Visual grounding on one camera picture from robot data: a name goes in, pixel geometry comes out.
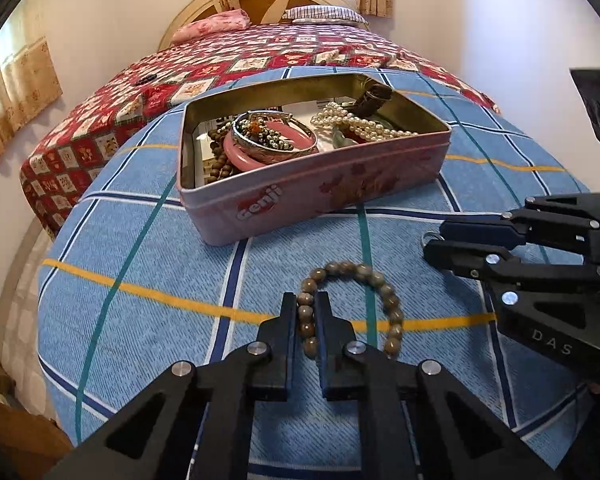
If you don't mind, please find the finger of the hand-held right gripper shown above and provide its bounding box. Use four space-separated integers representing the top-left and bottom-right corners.
437 194 600 262
423 239 600 307

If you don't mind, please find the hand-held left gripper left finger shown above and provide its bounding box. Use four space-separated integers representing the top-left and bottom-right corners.
45 292 299 480

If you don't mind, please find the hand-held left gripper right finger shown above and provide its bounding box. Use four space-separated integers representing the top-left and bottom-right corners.
314 291 561 480

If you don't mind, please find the grey stone bead bracelet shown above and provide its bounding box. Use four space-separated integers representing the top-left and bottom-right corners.
296 260 405 360

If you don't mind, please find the pink tin box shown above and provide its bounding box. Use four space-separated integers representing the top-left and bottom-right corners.
176 73 452 247

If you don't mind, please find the white pearl necklace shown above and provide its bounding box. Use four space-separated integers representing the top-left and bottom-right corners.
311 102 420 143

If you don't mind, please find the green jade bangle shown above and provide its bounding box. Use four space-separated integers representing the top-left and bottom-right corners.
330 117 396 148

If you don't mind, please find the gold wrist watch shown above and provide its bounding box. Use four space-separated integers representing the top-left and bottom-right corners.
347 85 393 118

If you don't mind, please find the pink bangle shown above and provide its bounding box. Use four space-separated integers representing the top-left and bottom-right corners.
222 120 320 172

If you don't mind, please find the silver bangle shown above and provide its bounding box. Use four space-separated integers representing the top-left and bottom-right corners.
231 110 317 153

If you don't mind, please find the metallic ball bead necklace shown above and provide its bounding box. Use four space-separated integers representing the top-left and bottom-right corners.
245 122 296 151

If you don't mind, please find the dark cloth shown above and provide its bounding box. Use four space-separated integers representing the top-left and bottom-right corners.
570 67 600 193

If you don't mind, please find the checkered pillow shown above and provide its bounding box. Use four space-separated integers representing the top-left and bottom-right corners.
280 5 371 26

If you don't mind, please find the cardboard box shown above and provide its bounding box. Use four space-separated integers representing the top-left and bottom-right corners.
0 352 73 480

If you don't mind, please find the red patterned quilt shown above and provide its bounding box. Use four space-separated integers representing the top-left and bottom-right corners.
19 22 501 241

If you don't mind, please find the pink floral pillow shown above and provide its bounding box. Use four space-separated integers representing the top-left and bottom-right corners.
171 8 251 45

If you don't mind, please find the cream wooden headboard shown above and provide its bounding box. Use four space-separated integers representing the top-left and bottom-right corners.
157 0 361 53

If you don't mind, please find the wide beige patterned curtain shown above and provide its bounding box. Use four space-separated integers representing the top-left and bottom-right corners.
0 10 63 183

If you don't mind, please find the brown wooden bead bracelet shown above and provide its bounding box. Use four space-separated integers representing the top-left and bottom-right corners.
205 127 236 186

